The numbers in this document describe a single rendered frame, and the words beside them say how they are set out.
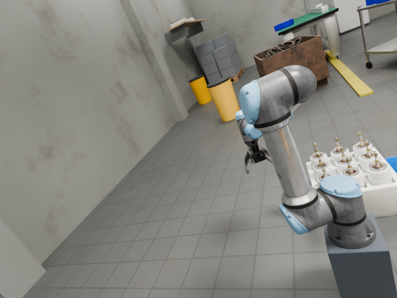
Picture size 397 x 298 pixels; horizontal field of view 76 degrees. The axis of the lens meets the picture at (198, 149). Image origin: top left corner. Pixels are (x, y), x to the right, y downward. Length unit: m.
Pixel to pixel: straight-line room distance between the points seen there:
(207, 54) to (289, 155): 6.07
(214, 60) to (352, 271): 6.09
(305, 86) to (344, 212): 0.43
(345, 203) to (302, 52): 2.86
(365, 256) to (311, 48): 2.93
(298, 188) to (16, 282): 2.19
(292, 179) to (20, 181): 2.38
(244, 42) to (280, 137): 7.60
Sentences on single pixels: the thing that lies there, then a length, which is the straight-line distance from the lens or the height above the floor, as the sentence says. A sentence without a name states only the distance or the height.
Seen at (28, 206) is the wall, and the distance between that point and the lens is 2.76.
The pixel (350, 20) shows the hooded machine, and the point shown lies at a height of 0.26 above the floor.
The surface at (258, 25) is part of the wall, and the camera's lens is 8.26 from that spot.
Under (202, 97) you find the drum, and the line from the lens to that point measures 5.57.
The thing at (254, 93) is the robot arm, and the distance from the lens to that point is 0.74.
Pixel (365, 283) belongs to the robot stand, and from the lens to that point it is 1.17.
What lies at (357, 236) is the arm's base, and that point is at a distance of 1.04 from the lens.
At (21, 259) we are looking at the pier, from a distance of 2.54.
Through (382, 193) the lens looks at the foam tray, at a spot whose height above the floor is 0.15.
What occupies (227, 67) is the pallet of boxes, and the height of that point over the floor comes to 0.40.
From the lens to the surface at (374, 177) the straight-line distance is 1.51.
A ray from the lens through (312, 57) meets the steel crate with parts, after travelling 3.67.
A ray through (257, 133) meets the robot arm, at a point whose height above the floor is 0.67.
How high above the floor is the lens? 1.09
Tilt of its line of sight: 20 degrees down
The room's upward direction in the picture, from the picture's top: 24 degrees counter-clockwise
